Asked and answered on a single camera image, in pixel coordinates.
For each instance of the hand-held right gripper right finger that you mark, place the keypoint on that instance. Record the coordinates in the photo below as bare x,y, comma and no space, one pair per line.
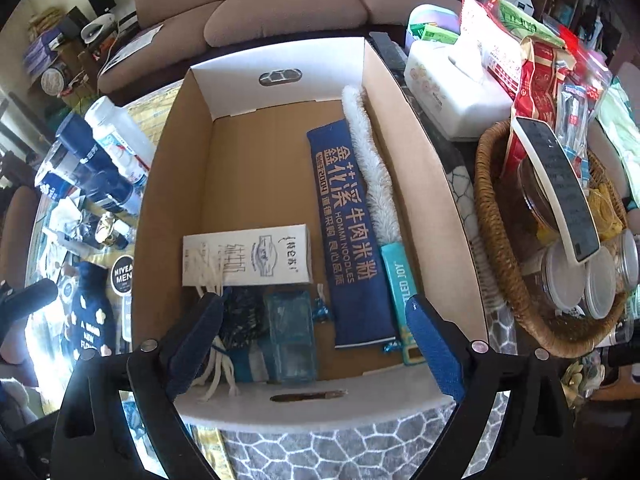
435,345

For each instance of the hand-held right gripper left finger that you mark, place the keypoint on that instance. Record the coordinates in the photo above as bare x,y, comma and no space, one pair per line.
195,345

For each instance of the teal clear plastic box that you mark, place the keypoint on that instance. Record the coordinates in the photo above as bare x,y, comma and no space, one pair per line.
290,335

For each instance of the white carton with grey print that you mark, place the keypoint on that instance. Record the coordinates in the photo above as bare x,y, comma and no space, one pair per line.
240,255

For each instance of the long blue noodle packet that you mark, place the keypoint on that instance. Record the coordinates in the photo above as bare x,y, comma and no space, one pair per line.
350,240

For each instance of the white cardboard box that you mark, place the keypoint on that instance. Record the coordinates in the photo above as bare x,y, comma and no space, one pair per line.
250,170

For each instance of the white fluffy brush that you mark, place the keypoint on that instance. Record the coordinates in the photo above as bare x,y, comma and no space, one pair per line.
370,170

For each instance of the yellow plaid covered desktop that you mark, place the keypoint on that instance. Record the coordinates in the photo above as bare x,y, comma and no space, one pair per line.
150,107

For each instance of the blue wrapped candy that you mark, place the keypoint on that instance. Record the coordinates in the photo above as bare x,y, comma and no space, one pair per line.
391,348
322,305

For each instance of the navy sock with flowers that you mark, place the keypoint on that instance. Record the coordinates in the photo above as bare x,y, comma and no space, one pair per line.
90,320

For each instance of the round dark tin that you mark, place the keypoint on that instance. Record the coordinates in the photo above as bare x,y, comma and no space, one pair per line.
122,275

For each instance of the wicker basket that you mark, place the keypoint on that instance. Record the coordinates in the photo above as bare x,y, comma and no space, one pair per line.
500,260

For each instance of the grey hexagon patterned table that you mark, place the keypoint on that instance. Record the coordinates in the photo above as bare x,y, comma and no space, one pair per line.
350,450

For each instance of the clear jar with white lid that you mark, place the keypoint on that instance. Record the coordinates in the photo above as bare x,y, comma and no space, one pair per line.
565,280
631,260
605,285

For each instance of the navy capped bottle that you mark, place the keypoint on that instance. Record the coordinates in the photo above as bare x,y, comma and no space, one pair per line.
77,137

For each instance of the glass bowl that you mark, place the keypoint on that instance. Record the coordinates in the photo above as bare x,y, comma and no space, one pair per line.
535,200

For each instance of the white plastic bottle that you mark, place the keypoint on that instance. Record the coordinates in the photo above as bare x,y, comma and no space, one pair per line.
115,135

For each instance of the white black remote control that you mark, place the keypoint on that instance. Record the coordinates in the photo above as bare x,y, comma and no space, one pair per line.
555,185

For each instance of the white tissue box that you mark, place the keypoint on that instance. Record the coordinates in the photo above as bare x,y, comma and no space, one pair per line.
440,95

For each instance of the toothbrush packet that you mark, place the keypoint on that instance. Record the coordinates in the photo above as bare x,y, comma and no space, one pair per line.
572,125

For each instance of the papers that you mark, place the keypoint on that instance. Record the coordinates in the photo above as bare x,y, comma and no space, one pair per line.
130,47

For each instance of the mint green cloth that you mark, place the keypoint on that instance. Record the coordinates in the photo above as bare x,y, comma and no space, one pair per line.
620,125

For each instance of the red snack packet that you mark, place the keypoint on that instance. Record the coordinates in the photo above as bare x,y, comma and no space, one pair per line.
540,75

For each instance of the white red printed packet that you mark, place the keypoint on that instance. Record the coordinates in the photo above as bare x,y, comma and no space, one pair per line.
490,35

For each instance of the purple container with green packets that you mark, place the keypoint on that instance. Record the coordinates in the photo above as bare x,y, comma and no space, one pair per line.
430,25

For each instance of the green snack packet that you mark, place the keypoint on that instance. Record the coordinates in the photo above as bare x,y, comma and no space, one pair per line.
525,20

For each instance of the brown sofa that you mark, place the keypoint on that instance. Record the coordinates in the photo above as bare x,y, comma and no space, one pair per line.
280,15

